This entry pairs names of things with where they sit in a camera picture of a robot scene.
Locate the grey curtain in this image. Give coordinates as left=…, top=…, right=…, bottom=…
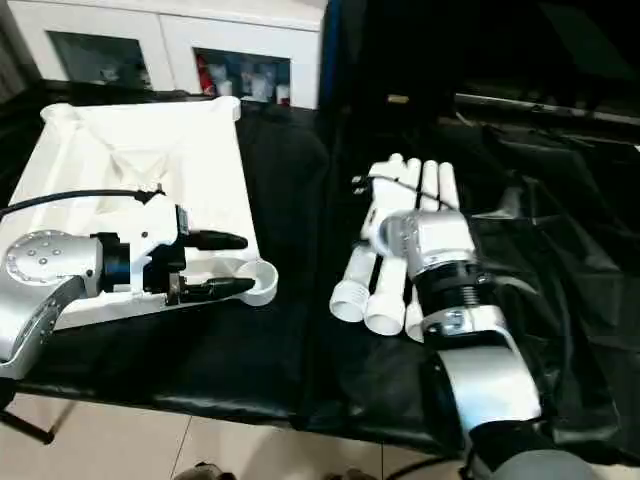
left=0, top=0, right=44, bottom=104

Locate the white cabinet with glass doors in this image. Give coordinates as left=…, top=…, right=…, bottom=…
left=9, top=0, right=324, bottom=109

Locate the black metal stand leg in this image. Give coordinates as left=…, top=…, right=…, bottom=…
left=0, top=389, right=56, bottom=446

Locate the dark blue fabric panel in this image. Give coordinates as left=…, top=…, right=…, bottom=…
left=318, top=0, right=344, bottom=110

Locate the dark left robot foot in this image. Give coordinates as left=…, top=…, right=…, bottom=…
left=179, top=462, right=229, bottom=480

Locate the white plastic table leg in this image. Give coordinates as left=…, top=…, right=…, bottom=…
left=365, top=157, right=424, bottom=337
left=329, top=153, right=407, bottom=324
left=437, top=162, right=460, bottom=214
left=405, top=159, right=441, bottom=344

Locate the dark metal rod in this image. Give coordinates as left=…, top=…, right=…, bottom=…
left=387, top=92, right=640, bottom=126

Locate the white plastic table top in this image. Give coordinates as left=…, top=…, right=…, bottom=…
left=7, top=94, right=280, bottom=331

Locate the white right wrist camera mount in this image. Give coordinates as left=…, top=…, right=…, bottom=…
left=352, top=169, right=422, bottom=247

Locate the black mat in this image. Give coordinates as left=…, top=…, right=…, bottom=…
left=0, top=74, right=640, bottom=466

